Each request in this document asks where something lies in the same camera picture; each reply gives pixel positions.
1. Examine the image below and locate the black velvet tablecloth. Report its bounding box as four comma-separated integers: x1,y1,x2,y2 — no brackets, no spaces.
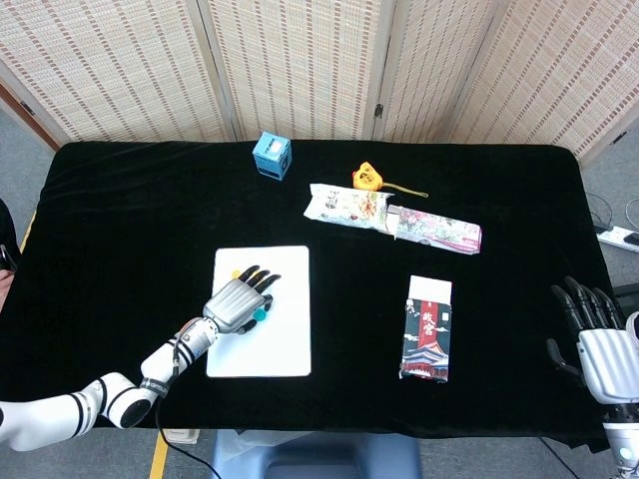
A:
0,140,625,453

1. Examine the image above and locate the white power strip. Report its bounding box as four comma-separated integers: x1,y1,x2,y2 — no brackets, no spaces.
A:
595,225,639,253

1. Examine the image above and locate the orange small toy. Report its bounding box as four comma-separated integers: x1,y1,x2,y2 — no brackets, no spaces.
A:
351,160,431,200

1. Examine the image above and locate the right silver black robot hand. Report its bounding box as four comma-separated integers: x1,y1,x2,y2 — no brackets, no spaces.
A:
545,274,639,406

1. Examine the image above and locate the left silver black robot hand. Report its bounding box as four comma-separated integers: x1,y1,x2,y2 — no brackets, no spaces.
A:
201,263,283,335

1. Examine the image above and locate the person in black clothing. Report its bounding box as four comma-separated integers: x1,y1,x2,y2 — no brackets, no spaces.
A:
0,198,22,313

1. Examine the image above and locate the small blue cardboard box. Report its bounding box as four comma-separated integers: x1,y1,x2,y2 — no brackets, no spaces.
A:
251,130,294,183

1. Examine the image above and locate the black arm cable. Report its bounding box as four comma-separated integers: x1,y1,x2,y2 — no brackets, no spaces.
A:
154,398,222,479

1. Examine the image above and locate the dark palace print box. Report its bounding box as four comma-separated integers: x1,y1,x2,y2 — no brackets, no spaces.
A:
398,273,455,385

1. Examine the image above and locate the white peanut snack bag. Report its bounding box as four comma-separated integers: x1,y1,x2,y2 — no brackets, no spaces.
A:
302,182,396,233

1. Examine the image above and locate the floral pink long package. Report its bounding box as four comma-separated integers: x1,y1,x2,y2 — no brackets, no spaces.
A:
383,203,484,257

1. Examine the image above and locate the blue plastic stool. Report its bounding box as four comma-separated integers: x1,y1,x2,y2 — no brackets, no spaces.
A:
209,429,423,479

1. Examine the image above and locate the white magnetic board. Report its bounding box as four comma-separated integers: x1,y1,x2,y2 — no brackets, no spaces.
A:
205,244,314,379

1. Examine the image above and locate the woven folding screen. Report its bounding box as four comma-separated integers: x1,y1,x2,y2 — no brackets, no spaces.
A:
0,0,639,161

